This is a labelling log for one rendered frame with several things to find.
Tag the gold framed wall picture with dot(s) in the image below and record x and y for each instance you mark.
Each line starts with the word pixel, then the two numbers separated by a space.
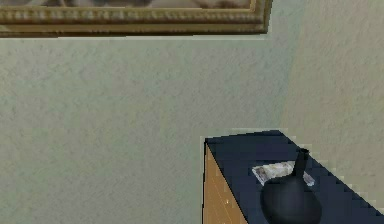
pixel 133 20

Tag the black long-necked vase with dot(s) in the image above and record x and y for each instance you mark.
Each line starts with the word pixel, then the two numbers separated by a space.
pixel 290 200

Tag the wooden dresser with dark top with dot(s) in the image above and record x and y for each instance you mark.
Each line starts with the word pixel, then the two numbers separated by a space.
pixel 240 156

